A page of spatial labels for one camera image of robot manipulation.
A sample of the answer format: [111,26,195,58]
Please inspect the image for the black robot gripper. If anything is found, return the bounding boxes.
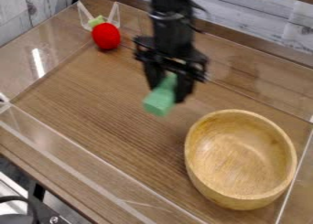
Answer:
[134,0,207,103]

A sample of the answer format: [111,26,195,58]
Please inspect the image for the green foam block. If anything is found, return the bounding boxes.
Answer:
[143,73,178,116]

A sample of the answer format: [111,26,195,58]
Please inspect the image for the wooden brown bowl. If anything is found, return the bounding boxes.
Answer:
[185,109,297,210]

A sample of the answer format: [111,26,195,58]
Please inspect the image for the red plush strawberry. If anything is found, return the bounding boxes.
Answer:
[88,16,120,50]

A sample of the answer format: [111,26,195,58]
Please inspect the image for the black table leg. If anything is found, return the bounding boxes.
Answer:
[28,180,45,202]

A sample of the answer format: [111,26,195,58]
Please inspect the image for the clear acrylic tray wall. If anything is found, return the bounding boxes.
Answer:
[0,5,313,224]

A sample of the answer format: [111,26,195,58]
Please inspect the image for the black cable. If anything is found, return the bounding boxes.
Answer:
[0,196,40,224]

